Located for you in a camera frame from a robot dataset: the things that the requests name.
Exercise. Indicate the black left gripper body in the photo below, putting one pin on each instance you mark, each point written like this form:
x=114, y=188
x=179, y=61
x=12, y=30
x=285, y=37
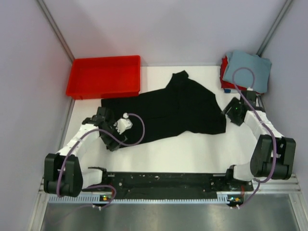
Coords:
x=109, y=144

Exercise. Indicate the black t-shirt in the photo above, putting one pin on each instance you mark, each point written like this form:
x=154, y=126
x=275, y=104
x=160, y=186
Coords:
x=183, y=105

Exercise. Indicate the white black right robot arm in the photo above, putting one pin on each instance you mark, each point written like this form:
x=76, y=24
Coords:
x=273, y=155

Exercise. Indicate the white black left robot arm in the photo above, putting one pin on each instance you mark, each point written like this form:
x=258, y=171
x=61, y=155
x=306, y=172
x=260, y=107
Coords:
x=63, y=174

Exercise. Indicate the light blue folded t-shirt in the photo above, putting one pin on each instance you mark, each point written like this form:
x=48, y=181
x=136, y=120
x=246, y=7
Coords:
x=247, y=69

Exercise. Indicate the white blue folded t-shirt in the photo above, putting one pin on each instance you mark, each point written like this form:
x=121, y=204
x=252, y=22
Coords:
x=233, y=91

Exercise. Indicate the red folded t-shirt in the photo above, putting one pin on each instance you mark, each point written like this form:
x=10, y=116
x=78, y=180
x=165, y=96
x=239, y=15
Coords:
x=225, y=77

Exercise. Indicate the red plastic bin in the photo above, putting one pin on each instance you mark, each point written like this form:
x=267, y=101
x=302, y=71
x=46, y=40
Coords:
x=105, y=77

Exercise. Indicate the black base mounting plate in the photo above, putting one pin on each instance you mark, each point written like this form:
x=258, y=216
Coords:
x=138, y=185

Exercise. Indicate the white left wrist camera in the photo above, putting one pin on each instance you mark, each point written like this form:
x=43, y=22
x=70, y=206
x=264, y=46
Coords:
x=123, y=124

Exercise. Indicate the grey slotted cable duct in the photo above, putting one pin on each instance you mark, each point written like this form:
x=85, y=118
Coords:
x=101, y=199

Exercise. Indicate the aluminium right corner post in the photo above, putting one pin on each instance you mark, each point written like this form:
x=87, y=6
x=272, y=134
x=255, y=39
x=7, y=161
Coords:
x=277, y=22

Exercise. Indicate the aluminium frame rail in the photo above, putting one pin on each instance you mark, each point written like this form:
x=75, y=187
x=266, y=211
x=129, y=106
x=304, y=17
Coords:
x=47, y=14

